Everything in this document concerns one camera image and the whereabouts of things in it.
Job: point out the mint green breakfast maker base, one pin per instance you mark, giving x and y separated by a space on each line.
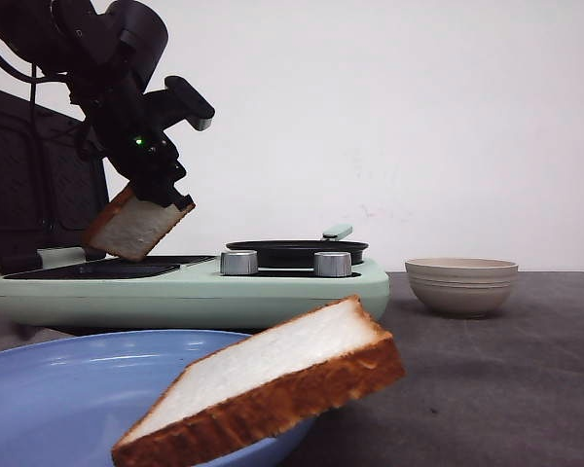
185 291

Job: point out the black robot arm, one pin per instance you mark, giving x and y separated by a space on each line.
107 60

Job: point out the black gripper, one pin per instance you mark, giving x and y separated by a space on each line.
134 143

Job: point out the right silver control knob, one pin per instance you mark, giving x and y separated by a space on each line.
332 264

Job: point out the breakfast maker hinged lid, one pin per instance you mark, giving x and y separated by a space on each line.
48 194

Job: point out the silver control knob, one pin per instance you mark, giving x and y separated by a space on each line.
239 262
332 264

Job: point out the black round frying pan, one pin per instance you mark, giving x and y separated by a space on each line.
299 253

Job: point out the beige ribbed ceramic bowl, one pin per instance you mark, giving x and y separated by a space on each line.
463 287

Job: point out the black wrist camera on gripper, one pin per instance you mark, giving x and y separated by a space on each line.
179 101

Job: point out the left silver control knob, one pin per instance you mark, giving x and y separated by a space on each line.
239 262

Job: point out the white bread slice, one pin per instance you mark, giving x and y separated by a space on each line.
129 228
263 386

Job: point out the blue plastic plate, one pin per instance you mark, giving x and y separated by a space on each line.
67 402

